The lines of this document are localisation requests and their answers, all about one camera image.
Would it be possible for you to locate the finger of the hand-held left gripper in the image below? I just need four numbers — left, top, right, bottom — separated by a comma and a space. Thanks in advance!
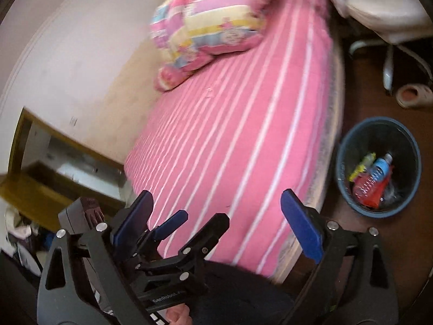
177, 213, 231, 269
135, 210, 189, 255

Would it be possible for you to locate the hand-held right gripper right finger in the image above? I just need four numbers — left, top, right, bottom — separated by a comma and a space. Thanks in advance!
280, 189, 399, 325

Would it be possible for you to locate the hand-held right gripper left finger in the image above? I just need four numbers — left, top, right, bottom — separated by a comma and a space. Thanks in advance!
37, 190, 158, 325

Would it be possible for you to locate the red snack bag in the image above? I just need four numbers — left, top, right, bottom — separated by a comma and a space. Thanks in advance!
352, 167, 395, 210

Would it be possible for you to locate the dark blue trash bin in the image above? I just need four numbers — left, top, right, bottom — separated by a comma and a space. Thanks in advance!
335, 117, 422, 218

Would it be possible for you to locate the person's left hand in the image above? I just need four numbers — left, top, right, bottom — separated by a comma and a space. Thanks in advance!
163, 303, 194, 325

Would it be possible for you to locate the yellow wrapper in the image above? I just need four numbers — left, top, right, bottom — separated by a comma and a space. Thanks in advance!
349, 153, 377, 181

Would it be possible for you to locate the clear bottle blue label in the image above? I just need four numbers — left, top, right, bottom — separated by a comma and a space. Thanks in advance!
367, 153, 395, 191

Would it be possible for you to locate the clear plastic wrapper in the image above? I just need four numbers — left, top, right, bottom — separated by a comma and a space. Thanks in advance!
382, 175, 407, 204

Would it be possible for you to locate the pink striped bed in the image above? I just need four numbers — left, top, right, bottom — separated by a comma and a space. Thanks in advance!
123, 0, 346, 285

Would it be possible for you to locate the pale cloth bundle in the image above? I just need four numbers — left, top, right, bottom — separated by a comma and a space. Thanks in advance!
5, 207, 43, 244

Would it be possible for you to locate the pink printed bolster pillow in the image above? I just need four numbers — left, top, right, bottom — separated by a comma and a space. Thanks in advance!
155, 59, 204, 93

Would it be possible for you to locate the beige slipper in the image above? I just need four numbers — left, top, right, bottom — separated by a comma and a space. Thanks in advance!
395, 83, 433, 110

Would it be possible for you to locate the colourful patchwork pillow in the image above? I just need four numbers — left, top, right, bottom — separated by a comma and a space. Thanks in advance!
150, 0, 281, 73

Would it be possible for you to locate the white office chair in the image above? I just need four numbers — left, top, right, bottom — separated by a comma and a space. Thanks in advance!
321, 0, 433, 96

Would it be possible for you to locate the wooden door frame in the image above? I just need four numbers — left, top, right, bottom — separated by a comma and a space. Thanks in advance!
0, 106, 128, 231

